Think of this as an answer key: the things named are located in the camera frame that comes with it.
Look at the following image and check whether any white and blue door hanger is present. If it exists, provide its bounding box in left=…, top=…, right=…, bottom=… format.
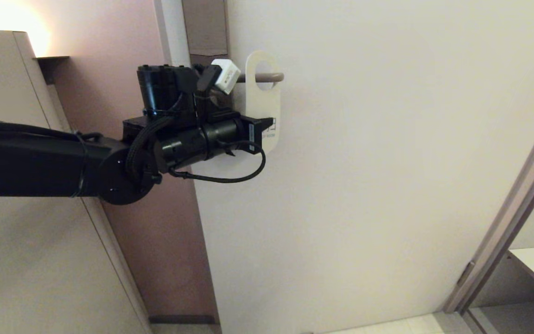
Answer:
left=245, top=50, right=280, bottom=155

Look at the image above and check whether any brown door lock plate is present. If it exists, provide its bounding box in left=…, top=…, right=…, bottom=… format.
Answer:
left=182, top=0, right=229, bottom=66

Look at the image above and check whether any white room door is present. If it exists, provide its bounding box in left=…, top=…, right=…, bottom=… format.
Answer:
left=156, top=0, right=534, bottom=334

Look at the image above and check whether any black left camera cable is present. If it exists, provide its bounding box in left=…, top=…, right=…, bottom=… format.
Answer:
left=170, top=139, right=267, bottom=183

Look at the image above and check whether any black left camera bracket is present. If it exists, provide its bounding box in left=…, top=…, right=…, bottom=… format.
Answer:
left=195, top=65, right=242, bottom=127

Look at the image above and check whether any beige metal door handle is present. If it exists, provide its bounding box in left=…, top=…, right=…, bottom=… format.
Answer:
left=235, top=72, right=285, bottom=84

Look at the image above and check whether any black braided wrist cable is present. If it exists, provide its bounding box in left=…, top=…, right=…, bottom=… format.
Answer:
left=126, top=116, right=175, bottom=179

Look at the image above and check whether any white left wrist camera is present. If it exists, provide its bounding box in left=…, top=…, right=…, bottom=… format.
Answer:
left=211, top=58, right=241, bottom=95

